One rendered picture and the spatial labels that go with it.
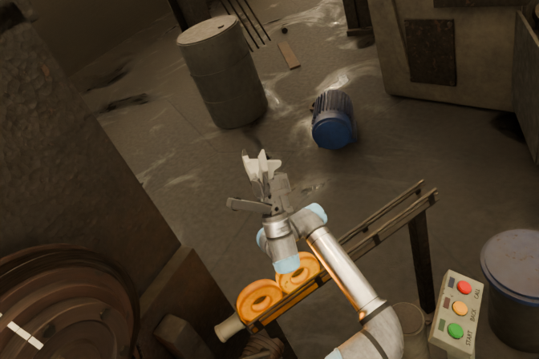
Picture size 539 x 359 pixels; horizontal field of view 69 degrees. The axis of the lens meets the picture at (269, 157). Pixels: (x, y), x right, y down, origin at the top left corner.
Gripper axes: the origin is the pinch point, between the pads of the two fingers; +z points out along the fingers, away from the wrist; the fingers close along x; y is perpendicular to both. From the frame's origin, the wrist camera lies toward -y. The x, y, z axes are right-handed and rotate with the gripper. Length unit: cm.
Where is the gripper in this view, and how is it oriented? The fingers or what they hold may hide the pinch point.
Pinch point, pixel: (249, 149)
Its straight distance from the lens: 103.8
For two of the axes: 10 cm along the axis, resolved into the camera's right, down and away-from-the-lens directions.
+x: 3.7, 0.2, -9.3
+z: -2.5, -9.6, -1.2
